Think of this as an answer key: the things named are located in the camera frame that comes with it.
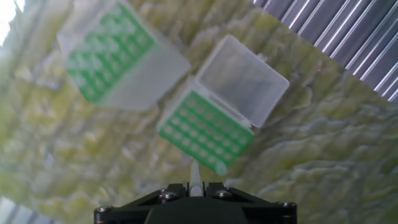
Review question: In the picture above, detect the green rack pipette tip box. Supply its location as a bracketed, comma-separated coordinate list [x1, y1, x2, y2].
[157, 33, 290, 177]
[55, 0, 192, 112]

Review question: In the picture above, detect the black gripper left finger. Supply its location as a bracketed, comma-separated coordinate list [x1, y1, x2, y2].
[94, 182, 190, 224]

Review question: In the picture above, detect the green marble pattern mat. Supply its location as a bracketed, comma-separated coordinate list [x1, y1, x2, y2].
[0, 0, 398, 224]

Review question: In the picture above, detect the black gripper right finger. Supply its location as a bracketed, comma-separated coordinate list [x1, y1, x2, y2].
[203, 182, 298, 224]

